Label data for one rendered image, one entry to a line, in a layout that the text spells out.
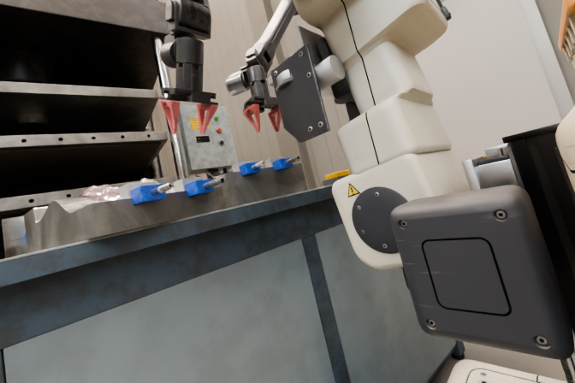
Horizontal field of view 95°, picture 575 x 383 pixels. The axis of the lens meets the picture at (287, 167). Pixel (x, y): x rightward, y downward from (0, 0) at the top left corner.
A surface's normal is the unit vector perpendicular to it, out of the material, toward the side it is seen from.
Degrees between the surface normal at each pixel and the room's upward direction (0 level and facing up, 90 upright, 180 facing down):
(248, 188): 90
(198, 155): 90
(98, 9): 90
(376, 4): 90
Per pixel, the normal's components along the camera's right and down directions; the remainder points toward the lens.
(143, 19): 0.57, -0.23
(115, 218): 0.78, -0.25
